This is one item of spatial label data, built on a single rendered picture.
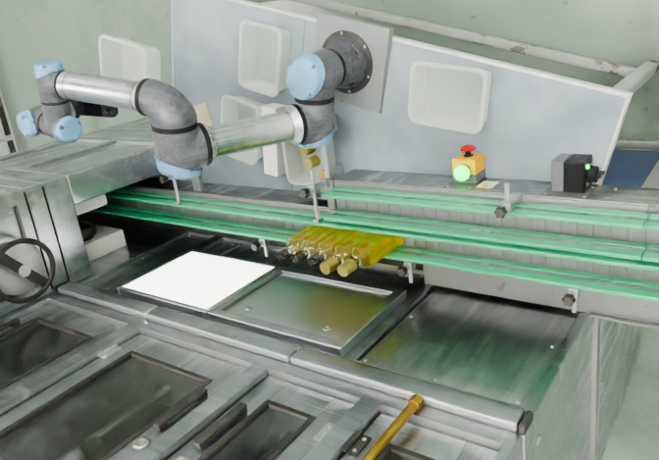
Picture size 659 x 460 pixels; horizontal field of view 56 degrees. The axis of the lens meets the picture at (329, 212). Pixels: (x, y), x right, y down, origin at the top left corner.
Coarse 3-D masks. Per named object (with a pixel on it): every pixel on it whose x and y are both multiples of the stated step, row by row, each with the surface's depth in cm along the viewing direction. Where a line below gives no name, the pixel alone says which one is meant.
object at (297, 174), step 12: (288, 144) 204; (288, 156) 205; (300, 156) 209; (324, 156) 195; (288, 168) 206; (300, 168) 210; (312, 168) 208; (324, 168) 206; (288, 180) 207; (300, 180) 205
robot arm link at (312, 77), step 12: (300, 60) 169; (312, 60) 169; (324, 60) 171; (336, 60) 175; (288, 72) 172; (300, 72) 170; (312, 72) 168; (324, 72) 169; (336, 72) 174; (288, 84) 173; (300, 84) 171; (312, 84) 169; (324, 84) 171; (336, 84) 178; (300, 96) 172; (312, 96) 171; (324, 96) 173
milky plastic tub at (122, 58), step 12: (108, 36) 193; (108, 48) 199; (120, 48) 202; (132, 48) 198; (144, 48) 188; (156, 48) 191; (108, 60) 200; (120, 60) 203; (132, 60) 200; (144, 60) 186; (156, 60) 191; (108, 72) 202; (120, 72) 205; (132, 72) 202; (144, 72) 188; (156, 72) 193
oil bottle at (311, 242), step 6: (324, 228) 187; (330, 228) 187; (312, 234) 183; (318, 234) 182; (324, 234) 182; (330, 234) 182; (306, 240) 179; (312, 240) 179; (318, 240) 178; (306, 246) 177; (312, 246) 177; (312, 252) 177; (306, 258) 179
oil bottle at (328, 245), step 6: (336, 234) 181; (342, 234) 180; (348, 234) 180; (324, 240) 177; (330, 240) 177; (336, 240) 176; (342, 240) 177; (318, 246) 175; (324, 246) 174; (330, 246) 174; (330, 252) 174
